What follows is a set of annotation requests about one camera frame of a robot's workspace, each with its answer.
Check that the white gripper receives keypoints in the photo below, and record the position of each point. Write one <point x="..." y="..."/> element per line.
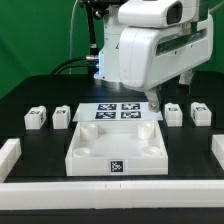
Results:
<point x="149" y="57"/>

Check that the white sheet with fiducial markers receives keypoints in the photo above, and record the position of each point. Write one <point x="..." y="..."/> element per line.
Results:
<point x="115" y="111"/>

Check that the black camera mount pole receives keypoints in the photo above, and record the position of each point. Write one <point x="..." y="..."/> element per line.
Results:
<point x="90" y="23"/>

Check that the white U-shaped obstacle fence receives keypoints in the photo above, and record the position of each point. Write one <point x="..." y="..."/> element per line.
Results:
<point x="102" y="194"/>

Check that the white square tabletop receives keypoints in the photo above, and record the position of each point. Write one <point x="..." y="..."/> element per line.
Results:
<point x="109" y="148"/>

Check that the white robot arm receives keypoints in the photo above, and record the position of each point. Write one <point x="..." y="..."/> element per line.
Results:
<point x="156" y="14"/>

